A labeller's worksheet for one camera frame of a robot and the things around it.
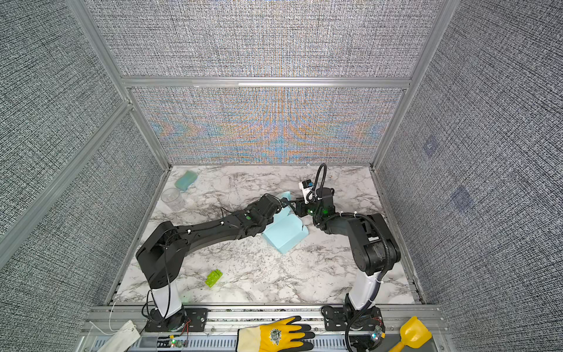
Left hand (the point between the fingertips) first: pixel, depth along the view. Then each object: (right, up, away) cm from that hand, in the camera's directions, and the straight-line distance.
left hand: (262, 205), depth 90 cm
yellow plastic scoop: (+51, -40, -20) cm, 67 cm away
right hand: (+13, +2, +6) cm, 15 cm away
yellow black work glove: (+8, -39, -22) cm, 45 cm away
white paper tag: (-43, -41, -22) cm, 63 cm away
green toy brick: (-17, -26, -10) cm, 33 cm away
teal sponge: (-40, +11, +20) cm, 47 cm away
